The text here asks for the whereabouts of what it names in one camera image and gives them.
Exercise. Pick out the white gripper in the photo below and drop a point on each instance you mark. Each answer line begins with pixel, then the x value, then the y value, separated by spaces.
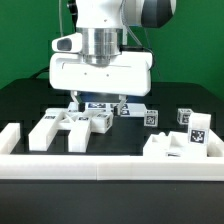
pixel 127 74

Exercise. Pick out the white chair back frame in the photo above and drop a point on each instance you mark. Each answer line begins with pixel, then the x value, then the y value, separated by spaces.
pixel 77 124

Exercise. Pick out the white chair seat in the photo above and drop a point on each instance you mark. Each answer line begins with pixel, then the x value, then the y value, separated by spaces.
pixel 176 145

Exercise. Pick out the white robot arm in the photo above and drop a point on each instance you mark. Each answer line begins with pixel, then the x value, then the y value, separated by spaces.
pixel 96 58

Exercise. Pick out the white tag sheet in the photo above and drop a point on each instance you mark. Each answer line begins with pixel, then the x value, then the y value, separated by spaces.
pixel 93 108

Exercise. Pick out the tagged white cube left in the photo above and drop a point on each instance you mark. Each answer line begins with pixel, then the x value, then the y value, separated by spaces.
pixel 151 118

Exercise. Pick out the tagged white cube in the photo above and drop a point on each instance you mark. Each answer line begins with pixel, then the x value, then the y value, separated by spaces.
pixel 151 118
pixel 183 115

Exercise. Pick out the tagged white cube right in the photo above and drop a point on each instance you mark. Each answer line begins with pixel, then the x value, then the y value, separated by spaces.
pixel 183 115

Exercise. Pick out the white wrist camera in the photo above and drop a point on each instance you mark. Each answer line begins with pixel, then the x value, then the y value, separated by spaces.
pixel 70 43

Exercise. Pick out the white front fence rail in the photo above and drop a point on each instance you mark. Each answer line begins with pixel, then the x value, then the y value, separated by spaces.
pixel 68 167

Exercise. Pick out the white fence rail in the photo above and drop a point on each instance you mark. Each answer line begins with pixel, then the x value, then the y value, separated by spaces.
pixel 68 167
pixel 215 145
pixel 9 137

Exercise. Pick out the black camera stand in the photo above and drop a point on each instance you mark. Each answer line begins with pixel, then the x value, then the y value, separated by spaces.
pixel 71 5

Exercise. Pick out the white left fence rail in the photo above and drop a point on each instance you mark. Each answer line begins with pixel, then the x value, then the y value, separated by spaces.
pixel 9 137

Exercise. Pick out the white right fence rail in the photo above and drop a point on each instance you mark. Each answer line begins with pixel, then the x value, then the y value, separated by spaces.
pixel 215 145

